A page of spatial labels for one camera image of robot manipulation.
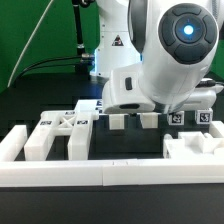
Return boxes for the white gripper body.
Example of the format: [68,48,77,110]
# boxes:
[164,79,224,114]

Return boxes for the white chair seat part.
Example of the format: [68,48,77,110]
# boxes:
[163,131,224,160]

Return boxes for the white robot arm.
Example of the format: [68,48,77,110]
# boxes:
[102,0,224,114]

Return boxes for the white U-shaped obstacle fence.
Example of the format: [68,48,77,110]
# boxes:
[0,121,224,187]

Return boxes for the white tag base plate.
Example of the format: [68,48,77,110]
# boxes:
[74,99,102,113]

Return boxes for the white chair backrest frame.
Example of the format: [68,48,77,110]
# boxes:
[24,111,99,161]

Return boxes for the black camera pole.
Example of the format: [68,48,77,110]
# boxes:
[71,0,85,55]

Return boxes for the black cables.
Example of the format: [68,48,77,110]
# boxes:
[14,53,96,79]

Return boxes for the white cable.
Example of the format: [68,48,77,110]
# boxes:
[6,0,54,88]

